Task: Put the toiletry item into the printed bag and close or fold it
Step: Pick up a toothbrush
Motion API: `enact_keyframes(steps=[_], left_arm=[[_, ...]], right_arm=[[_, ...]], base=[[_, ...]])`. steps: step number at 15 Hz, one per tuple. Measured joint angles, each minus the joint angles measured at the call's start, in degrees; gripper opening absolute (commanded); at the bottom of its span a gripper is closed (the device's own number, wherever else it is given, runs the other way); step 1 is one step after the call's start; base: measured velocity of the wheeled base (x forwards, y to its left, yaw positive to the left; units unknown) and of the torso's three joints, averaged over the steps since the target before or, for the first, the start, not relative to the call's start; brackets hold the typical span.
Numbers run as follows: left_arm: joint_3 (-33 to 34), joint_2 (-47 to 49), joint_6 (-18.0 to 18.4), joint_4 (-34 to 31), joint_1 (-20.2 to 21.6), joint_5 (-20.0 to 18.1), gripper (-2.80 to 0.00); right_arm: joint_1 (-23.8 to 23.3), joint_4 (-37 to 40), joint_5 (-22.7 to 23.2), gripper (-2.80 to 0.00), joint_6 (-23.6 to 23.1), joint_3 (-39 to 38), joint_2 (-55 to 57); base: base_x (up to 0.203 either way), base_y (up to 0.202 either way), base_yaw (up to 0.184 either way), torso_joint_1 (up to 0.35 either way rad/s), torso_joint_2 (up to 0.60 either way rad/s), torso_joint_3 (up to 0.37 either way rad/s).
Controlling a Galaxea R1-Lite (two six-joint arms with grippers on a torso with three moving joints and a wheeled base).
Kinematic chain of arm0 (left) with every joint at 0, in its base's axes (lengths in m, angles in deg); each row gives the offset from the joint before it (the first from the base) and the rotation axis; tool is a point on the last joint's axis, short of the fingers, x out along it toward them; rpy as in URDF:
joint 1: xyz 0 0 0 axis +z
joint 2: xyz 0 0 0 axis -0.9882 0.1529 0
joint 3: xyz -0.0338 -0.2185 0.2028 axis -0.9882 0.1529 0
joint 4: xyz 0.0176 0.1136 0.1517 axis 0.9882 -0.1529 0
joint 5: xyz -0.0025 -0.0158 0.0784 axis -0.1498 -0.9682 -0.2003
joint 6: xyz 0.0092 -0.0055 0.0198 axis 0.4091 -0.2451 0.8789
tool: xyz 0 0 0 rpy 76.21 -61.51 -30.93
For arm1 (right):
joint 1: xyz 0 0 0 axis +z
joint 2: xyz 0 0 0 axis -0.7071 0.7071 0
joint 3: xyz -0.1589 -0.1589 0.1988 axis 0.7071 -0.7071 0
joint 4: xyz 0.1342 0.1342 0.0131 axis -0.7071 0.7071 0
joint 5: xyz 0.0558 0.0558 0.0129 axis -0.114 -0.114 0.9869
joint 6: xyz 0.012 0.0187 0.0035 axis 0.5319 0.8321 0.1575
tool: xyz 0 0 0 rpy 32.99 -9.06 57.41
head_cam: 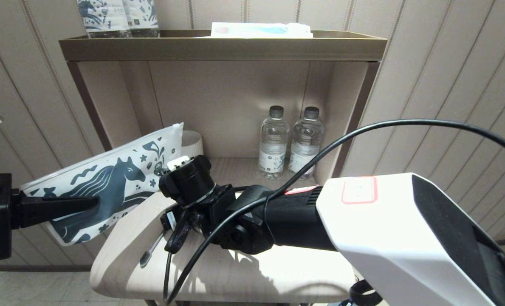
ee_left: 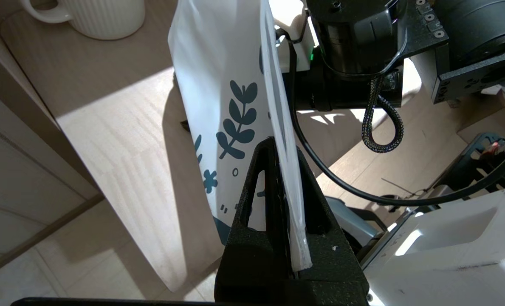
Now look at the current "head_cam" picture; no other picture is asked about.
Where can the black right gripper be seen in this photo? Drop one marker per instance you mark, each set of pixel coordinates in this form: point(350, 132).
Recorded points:
point(171, 221)

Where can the grey toothbrush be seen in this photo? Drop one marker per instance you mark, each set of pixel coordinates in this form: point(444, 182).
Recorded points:
point(145, 258)

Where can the white horse-print pouch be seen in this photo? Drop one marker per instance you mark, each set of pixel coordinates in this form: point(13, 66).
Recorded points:
point(108, 182)

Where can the black braided right arm sleeve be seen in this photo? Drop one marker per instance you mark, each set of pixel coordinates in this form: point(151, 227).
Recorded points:
point(180, 233)

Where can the white ribbed mug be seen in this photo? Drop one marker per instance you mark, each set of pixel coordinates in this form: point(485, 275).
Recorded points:
point(193, 144)

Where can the clear water bottle dark cap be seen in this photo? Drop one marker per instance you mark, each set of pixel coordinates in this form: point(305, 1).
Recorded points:
point(272, 144)
point(305, 136)

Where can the beige wooden shelf unit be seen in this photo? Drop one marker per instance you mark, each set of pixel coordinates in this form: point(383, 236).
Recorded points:
point(218, 49)

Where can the patterned packages on top shelf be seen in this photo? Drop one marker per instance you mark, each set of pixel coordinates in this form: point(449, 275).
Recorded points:
point(103, 17)

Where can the white blue flat package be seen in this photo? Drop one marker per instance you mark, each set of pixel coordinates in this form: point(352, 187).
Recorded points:
point(256, 30)

